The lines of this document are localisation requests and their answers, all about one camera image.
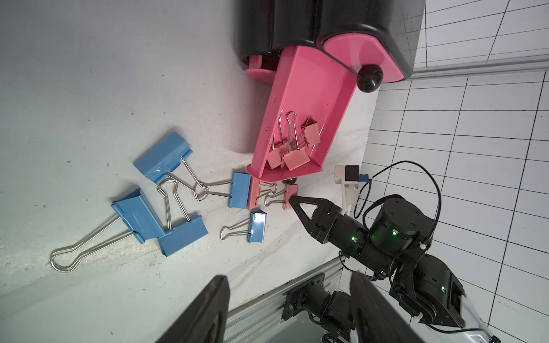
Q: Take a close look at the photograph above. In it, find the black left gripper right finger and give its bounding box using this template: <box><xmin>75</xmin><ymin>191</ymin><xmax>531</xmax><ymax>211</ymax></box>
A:
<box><xmin>350</xmin><ymin>272</ymin><xmax>414</xmax><ymax>342</ymax></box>

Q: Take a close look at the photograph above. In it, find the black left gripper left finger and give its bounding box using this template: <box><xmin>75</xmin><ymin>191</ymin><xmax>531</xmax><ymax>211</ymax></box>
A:
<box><xmin>157</xmin><ymin>274</ymin><xmax>230</xmax><ymax>343</ymax></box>

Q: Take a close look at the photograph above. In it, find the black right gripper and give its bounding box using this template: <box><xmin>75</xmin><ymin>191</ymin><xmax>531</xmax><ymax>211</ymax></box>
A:
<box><xmin>290</xmin><ymin>195</ymin><xmax>370</xmax><ymax>262</ymax></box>

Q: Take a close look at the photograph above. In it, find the pink binder clip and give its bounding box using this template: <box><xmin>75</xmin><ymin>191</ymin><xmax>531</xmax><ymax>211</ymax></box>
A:
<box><xmin>282</xmin><ymin>111</ymin><xmax>310</xmax><ymax>171</ymax></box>
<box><xmin>247</xmin><ymin>177</ymin><xmax>277</xmax><ymax>210</ymax></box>
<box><xmin>264</xmin><ymin>184</ymin><xmax>299</xmax><ymax>211</ymax></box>
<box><xmin>267</xmin><ymin>110</ymin><xmax>287</xmax><ymax>170</ymax></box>

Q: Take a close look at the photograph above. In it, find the pink binder clip bottom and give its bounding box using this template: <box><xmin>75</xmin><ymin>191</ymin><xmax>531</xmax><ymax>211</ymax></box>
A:
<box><xmin>282</xmin><ymin>111</ymin><xmax>310</xmax><ymax>171</ymax></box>

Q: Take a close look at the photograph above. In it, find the pink binder clip lone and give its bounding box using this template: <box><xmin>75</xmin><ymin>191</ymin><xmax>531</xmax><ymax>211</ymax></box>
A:
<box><xmin>301</xmin><ymin>117</ymin><xmax>321</xmax><ymax>145</ymax></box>

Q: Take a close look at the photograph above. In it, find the pink drawer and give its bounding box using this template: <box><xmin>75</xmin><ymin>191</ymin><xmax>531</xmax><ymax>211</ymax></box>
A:
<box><xmin>320</xmin><ymin>33</ymin><xmax>405</xmax><ymax>93</ymax></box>
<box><xmin>245</xmin><ymin>55</ymin><xmax>279</xmax><ymax>85</ymax></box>
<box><xmin>247</xmin><ymin>47</ymin><xmax>356</xmax><ymax>182</ymax></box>

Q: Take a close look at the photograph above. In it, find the pink top drawer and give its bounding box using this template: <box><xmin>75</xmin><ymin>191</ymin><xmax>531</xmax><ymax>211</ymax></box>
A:
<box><xmin>320</xmin><ymin>33</ymin><xmax>405</xmax><ymax>93</ymax></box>

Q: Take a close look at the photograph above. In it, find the pink bottom drawer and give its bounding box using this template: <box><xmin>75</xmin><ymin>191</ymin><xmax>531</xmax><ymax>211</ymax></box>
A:
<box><xmin>245</xmin><ymin>55</ymin><xmax>279</xmax><ymax>85</ymax></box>

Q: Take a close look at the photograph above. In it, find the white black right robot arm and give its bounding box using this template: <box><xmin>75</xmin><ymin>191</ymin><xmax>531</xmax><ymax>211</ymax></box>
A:
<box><xmin>289</xmin><ymin>194</ymin><xmax>499</xmax><ymax>342</ymax></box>

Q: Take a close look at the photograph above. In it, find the black drawer cabinet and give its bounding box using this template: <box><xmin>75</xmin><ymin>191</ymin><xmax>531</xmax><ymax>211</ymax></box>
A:
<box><xmin>235</xmin><ymin>1</ymin><xmax>426</xmax><ymax>80</ymax></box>

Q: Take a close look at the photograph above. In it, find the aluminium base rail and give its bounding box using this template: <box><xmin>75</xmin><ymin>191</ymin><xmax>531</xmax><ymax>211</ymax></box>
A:
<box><xmin>224</xmin><ymin>257</ymin><xmax>343</xmax><ymax>342</ymax></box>

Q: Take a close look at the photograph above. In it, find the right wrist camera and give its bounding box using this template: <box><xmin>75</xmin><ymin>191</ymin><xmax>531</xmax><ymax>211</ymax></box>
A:
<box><xmin>334</xmin><ymin>165</ymin><xmax>369</xmax><ymax>214</ymax></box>

